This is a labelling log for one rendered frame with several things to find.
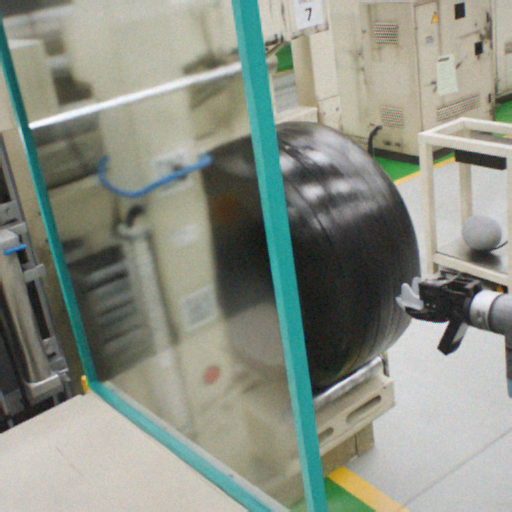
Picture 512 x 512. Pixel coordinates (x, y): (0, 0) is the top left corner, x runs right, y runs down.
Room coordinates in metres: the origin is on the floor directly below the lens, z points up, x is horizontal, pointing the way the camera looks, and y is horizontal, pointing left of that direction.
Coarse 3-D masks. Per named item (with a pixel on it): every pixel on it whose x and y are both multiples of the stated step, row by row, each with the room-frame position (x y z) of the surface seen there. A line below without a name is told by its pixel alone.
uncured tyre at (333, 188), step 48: (288, 144) 1.58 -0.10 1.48; (336, 144) 1.59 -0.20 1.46; (288, 192) 1.46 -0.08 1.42; (336, 192) 1.47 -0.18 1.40; (384, 192) 1.51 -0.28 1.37; (336, 240) 1.40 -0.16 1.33; (384, 240) 1.45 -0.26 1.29; (336, 288) 1.37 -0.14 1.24; (384, 288) 1.42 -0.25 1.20; (336, 336) 1.37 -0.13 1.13; (384, 336) 1.45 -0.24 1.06
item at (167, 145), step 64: (0, 0) 1.05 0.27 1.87; (64, 0) 0.90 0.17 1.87; (128, 0) 0.79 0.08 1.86; (192, 0) 0.70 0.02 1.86; (256, 0) 0.65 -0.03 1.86; (64, 64) 0.94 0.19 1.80; (128, 64) 0.81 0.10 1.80; (192, 64) 0.72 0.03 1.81; (256, 64) 0.64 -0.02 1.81; (64, 128) 0.97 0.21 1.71; (128, 128) 0.83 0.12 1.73; (192, 128) 0.73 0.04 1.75; (256, 128) 0.64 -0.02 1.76; (64, 192) 1.01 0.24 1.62; (128, 192) 0.86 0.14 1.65; (192, 192) 0.75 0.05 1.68; (256, 192) 0.66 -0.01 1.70; (64, 256) 1.06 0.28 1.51; (128, 256) 0.89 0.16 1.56; (192, 256) 0.77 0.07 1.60; (256, 256) 0.67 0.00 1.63; (128, 320) 0.93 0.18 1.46; (192, 320) 0.79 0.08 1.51; (256, 320) 0.69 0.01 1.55; (128, 384) 0.97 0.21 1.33; (192, 384) 0.82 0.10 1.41; (256, 384) 0.70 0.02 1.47; (192, 448) 0.85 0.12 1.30; (256, 448) 0.72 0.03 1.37
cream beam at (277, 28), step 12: (264, 0) 1.90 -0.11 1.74; (276, 0) 1.93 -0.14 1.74; (288, 0) 1.95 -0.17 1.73; (324, 0) 2.02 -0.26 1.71; (264, 12) 1.90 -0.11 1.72; (276, 12) 1.92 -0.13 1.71; (288, 12) 1.95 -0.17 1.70; (324, 12) 2.01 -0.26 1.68; (264, 24) 1.90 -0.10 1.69; (276, 24) 1.92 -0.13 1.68; (288, 24) 1.94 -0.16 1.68; (324, 24) 2.01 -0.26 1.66; (264, 36) 1.90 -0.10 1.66; (276, 36) 1.91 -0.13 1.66; (288, 36) 1.94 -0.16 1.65; (300, 36) 1.96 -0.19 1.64
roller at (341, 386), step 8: (376, 360) 1.59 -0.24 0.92; (384, 360) 1.60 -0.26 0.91; (360, 368) 1.57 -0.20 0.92; (368, 368) 1.57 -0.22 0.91; (376, 368) 1.58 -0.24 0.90; (344, 376) 1.54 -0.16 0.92; (352, 376) 1.54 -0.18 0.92; (360, 376) 1.55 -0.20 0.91; (368, 376) 1.57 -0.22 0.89; (336, 384) 1.52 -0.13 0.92; (344, 384) 1.52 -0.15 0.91; (352, 384) 1.53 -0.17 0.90; (312, 392) 1.49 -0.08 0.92; (320, 392) 1.49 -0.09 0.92; (328, 392) 1.50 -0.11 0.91; (336, 392) 1.50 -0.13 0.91; (344, 392) 1.52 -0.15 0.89; (320, 400) 1.48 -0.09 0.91; (328, 400) 1.49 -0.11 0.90; (320, 408) 1.48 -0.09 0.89
